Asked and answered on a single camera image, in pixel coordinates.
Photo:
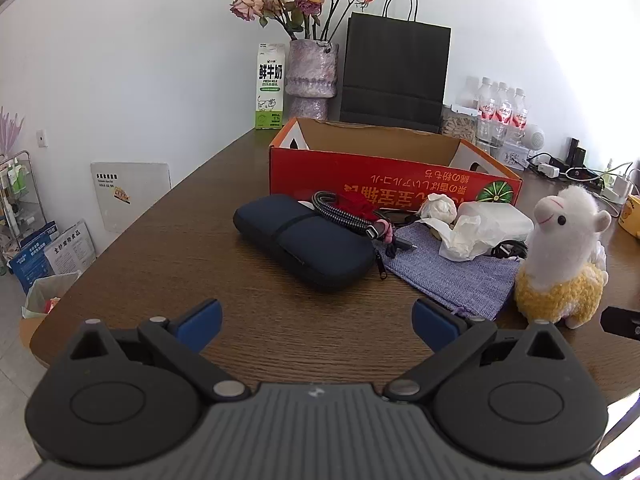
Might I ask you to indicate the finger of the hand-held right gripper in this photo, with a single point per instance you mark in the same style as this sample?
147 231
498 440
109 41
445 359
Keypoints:
622 324

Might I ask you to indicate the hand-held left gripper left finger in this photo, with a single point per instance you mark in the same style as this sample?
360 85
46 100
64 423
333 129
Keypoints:
202 325

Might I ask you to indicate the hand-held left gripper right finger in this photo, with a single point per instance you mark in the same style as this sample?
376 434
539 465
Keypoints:
432 325

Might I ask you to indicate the purple cloth pouch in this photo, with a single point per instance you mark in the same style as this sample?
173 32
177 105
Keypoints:
450 280

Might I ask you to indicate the white and yellow alpaca plush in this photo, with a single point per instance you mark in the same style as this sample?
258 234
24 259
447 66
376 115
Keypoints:
560 260

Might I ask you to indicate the large white tissue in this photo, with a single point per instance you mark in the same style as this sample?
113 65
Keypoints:
462 240

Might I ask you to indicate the small white tissue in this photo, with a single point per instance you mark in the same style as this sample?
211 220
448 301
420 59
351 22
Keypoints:
439 207

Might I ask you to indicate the translucent plastic bag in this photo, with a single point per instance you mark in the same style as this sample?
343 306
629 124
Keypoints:
500 217

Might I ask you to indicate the red fabric rose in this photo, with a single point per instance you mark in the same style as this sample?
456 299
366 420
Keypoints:
362 206

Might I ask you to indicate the red cardboard box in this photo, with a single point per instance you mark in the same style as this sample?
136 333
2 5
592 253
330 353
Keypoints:
390 172

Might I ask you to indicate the yellow cartoon cup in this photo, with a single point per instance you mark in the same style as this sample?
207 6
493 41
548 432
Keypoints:
631 217

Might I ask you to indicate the black sunglasses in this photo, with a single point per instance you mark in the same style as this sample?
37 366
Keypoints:
400 217

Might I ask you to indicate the navy zip case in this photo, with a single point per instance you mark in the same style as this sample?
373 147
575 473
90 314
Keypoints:
305 242

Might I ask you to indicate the power strip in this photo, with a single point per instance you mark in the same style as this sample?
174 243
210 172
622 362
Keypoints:
617 191

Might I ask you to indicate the white leaning board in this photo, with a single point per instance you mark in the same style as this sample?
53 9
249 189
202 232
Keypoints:
130 195

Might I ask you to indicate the white printed bag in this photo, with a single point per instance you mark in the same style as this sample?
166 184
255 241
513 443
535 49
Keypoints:
70 247

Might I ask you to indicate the lined trash bin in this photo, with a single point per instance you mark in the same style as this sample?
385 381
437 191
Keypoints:
45 300

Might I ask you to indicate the white charger plug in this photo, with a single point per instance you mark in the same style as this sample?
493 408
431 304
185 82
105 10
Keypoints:
549 170

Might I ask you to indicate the black power adapter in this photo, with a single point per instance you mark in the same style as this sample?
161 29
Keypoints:
557 162

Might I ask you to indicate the black upright boxes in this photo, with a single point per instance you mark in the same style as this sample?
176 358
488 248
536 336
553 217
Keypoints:
576 150

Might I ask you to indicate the blue printed boxes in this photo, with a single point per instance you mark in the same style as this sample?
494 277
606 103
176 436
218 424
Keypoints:
32 257

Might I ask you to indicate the white printed tin box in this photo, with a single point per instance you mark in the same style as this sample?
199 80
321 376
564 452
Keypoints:
515 155

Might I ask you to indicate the clear jar of seeds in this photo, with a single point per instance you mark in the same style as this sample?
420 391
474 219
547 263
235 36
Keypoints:
457 127

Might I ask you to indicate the white round speaker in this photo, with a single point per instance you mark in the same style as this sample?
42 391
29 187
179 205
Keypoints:
533 136

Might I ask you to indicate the red label water bottle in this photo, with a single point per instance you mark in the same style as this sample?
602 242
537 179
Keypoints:
521 115
504 110
486 107

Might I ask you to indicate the white and green milk carton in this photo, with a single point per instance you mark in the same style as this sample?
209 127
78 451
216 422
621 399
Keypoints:
270 87

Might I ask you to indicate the black paper bag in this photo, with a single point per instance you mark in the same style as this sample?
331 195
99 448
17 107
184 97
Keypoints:
395 75

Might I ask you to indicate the purple ceramic vase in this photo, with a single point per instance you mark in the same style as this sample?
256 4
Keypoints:
310 77

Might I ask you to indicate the pale purple pampas grass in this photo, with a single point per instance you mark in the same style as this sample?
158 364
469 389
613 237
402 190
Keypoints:
10 130

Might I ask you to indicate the dried rose bouquet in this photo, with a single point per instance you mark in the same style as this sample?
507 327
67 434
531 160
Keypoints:
305 2

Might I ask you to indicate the white wall socket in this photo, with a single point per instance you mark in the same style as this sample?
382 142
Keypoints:
42 138

